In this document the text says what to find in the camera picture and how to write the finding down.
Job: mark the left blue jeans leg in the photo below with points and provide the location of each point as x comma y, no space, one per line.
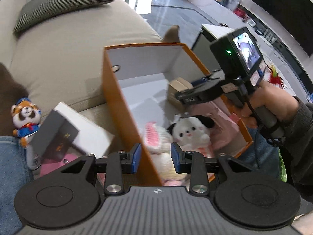
14,175

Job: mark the black square gift box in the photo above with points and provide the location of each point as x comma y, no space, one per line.
54,137

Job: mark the black television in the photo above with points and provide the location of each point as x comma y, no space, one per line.
295,16

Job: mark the pink white bunny plush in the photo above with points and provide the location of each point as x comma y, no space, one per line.
158,142

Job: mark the pink card wallet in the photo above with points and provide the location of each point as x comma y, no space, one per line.
49,165

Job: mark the white flat box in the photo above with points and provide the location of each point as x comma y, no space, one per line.
91,138

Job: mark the white dog plush toy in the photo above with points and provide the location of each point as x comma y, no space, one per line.
193,133

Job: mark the brown sock foot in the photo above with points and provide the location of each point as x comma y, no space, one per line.
10,93
172,35

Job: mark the grey checked cushion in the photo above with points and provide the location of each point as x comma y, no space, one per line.
37,11

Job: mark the maroon patterned box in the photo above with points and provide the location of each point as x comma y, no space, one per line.
101,178

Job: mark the red panda plush toy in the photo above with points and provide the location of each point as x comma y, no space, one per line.
26,117

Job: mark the left brown sock foot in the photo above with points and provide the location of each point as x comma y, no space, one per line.
10,93

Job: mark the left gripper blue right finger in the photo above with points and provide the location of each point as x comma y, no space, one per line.
192,163

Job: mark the red feather toy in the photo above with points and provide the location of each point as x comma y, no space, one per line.
274,77

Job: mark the orange cardboard box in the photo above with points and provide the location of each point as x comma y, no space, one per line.
135,82

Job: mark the white tv cabinet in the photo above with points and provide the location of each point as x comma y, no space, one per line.
272,38

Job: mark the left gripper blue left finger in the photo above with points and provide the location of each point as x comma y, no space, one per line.
118,164

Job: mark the gripper camera display unit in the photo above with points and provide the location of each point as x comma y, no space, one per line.
239,58

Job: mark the brown cardboard small box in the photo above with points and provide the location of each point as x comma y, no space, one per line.
177,85

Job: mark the beige sofa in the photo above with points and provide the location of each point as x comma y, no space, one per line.
60,59

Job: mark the right brown sock foot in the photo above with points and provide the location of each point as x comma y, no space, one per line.
172,35

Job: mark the person right hand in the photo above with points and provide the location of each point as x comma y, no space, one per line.
279,102

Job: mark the pink plush pouch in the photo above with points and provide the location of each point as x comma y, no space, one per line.
225,133

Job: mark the marble coffee table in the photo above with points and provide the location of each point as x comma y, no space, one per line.
201,47

